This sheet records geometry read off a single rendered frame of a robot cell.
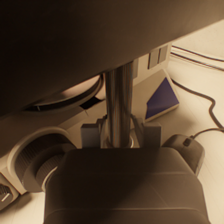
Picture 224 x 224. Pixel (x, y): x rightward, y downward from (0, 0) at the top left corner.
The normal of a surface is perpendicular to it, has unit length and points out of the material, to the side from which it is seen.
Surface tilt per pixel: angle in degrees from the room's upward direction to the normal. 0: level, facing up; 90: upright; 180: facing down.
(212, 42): 90
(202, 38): 90
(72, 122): 53
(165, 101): 48
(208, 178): 0
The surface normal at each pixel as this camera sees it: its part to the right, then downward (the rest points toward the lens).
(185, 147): 0.16, -0.86
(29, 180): 0.70, 0.44
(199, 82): -0.03, -0.77
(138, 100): 0.49, -0.18
